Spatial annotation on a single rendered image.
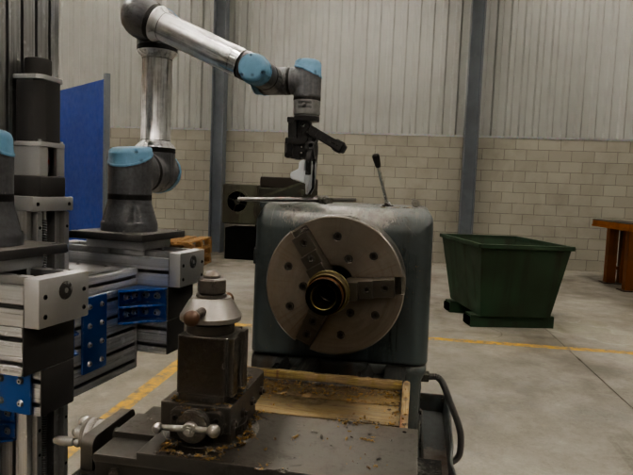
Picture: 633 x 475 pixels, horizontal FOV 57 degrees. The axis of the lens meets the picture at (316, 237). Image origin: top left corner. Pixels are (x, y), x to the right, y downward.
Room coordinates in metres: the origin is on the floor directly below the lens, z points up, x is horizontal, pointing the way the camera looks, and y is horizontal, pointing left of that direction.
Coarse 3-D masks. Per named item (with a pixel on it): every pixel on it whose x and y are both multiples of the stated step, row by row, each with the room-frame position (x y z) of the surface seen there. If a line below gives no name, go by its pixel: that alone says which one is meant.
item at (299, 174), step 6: (300, 162) 1.60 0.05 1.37; (312, 162) 1.60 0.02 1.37; (300, 168) 1.60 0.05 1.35; (312, 168) 1.60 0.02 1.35; (294, 174) 1.60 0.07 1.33; (300, 174) 1.60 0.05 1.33; (300, 180) 1.60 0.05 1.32; (306, 180) 1.59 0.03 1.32; (306, 186) 1.59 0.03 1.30; (306, 192) 1.60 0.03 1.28
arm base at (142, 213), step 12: (108, 204) 1.56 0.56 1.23; (120, 204) 1.54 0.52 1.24; (132, 204) 1.55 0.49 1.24; (144, 204) 1.57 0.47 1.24; (108, 216) 1.54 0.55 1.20; (120, 216) 1.53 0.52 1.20; (132, 216) 1.55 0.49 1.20; (144, 216) 1.56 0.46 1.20; (108, 228) 1.53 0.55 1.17; (120, 228) 1.53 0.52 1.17; (132, 228) 1.53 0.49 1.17; (144, 228) 1.55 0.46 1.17; (156, 228) 1.60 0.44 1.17
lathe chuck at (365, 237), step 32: (320, 224) 1.30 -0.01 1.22; (352, 224) 1.28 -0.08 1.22; (288, 256) 1.31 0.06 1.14; (352, 256) 1.28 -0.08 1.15; (384, 256) 1.27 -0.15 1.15; (288, 288) 1.31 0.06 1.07; (320, 288) 1.37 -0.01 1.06; (288, 320) 1.31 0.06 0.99; (352, 320) 1.28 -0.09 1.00; (384, 320) 1.27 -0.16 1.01; (352, 352) 1.28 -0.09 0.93
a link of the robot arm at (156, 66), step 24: (144, 48) 1.68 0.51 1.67; (168, 48) 1.70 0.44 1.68; (144, 72) 1.70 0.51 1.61; (168, 72) 1.72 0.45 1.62; (144, 96) 1.70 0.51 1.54; (168, 96) 1.72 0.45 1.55; (144, 120) 1.70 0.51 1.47; (168, 120) 1.72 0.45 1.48; (144, 144) 1.68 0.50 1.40; (168, 144) 1.71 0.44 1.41; (168, 168) 1.70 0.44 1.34
